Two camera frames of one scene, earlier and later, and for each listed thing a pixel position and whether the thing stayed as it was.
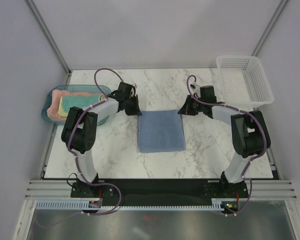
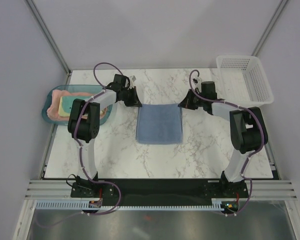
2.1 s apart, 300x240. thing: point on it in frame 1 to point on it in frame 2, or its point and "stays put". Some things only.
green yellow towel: x=67 y=102 stays put
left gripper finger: x=139 y=112 to x=138 y=103
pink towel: x=53 y=112 stays put
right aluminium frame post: x=269 y=28 stays put
